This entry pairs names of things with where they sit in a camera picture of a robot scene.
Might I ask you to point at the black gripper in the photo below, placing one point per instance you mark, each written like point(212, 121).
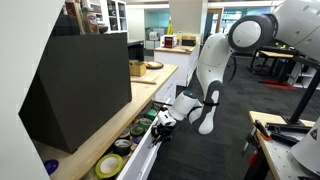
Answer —
point(162, 132)

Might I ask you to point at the white top drawer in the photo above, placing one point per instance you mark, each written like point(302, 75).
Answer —
point(143, 152)

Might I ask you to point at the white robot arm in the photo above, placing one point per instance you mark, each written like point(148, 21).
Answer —
point(293, 22)

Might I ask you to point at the white background counter cabinet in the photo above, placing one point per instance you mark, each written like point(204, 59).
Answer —
point(185, 57)

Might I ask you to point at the black tool cabinet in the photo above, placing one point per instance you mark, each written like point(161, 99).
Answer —
point(81, 82)

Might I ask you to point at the black tape roll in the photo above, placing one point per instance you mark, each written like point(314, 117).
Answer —
point(122, 147)

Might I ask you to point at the green yellow tape roll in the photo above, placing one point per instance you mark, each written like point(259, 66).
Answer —
point(109, 166)

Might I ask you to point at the blue round lid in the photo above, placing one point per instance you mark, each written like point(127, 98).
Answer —
point(51, 166)

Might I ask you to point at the wooden robot mounting table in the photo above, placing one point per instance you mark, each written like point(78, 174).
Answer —
point(282, 164)

